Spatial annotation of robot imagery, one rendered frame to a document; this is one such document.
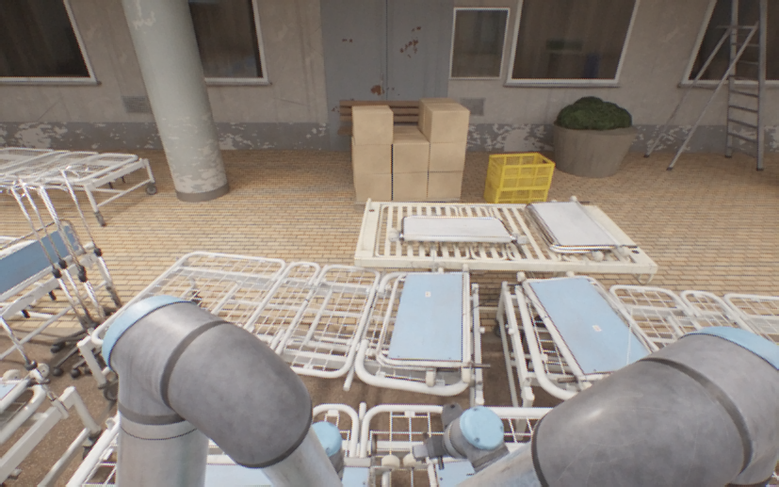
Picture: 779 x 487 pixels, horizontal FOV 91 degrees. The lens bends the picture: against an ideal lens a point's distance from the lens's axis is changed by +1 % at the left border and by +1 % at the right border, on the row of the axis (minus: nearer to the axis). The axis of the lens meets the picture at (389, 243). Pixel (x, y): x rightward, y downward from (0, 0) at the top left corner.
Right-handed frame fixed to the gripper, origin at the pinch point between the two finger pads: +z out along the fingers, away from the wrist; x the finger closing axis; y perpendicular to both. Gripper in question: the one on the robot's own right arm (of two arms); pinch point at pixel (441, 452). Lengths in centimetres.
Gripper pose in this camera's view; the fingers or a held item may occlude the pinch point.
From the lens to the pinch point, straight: 127.2
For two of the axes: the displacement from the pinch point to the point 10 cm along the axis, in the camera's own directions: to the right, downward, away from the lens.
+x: 9.7, 0.0, 2.3
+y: 1.3, 8.0, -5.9
